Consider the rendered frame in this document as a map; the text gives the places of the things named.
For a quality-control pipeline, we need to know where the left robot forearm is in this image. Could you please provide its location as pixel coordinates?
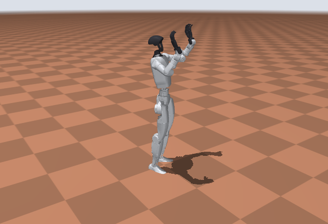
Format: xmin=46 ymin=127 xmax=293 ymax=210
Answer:
xmin=183 ymin=39 xmax=196 ymax=56

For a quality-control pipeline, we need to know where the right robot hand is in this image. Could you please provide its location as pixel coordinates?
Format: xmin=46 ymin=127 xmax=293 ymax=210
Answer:
xmin=170 ymin=31 xmax=182 ymax=54

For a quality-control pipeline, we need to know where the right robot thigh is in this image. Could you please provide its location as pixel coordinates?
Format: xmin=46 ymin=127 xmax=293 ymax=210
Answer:
xmin=153 ymin=101 xmax=169 ymax=143

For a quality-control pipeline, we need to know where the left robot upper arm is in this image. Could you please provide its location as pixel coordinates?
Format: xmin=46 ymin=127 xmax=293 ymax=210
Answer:
xmin=163 ymin=53 xmax=186 ymax=62

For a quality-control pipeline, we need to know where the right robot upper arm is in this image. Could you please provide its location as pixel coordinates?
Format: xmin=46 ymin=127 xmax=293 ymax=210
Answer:
xmin=151 ymin=59 xmax=174 ymax=77

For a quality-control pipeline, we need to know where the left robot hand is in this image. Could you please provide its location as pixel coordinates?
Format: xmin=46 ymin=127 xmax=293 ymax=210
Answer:
xmin=185 ymin=24 xmax=194 ymax=45

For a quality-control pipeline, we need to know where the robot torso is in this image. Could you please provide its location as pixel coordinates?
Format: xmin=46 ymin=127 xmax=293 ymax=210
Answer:
xmin=150 ymin=54 xmax=171 ymax=105

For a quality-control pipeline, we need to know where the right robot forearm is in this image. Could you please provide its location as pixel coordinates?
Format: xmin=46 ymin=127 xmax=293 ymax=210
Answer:
xmin=164 ymin=49 xmax=183 ymax=74

